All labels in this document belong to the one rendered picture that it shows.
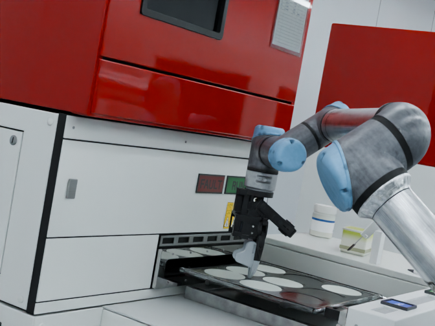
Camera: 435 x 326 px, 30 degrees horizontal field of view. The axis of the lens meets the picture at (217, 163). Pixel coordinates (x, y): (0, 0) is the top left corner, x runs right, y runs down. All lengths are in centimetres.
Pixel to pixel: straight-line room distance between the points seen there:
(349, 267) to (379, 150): 76
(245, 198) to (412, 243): 62
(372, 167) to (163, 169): 60
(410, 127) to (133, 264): 72
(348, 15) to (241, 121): 405
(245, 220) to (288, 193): 368
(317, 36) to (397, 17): 137
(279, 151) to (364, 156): 39
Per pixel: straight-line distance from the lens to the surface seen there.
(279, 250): 224
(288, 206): 562
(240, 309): 191
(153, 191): 184
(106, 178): 171
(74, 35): 162
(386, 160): 143
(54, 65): 165
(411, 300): 178
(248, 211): 193
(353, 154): 142
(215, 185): 204
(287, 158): 179
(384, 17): 659
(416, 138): 147
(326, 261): 218
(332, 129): 177
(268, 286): 191
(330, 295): 195
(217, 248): 209
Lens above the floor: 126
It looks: 3 degrees down
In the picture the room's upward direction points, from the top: 10 degrees clockwise
